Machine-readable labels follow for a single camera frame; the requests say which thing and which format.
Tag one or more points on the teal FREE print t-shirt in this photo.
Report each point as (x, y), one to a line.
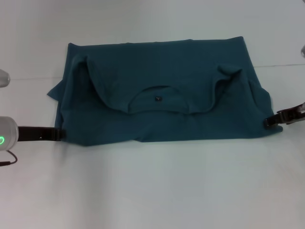
(166, 119)

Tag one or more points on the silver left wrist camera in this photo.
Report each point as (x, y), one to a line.
(4, 78)

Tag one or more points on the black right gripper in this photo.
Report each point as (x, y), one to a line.
(291, 114)

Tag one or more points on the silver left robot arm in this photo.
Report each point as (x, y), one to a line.
(7, 133)

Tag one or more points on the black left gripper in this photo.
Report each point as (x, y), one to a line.
(35, 133)

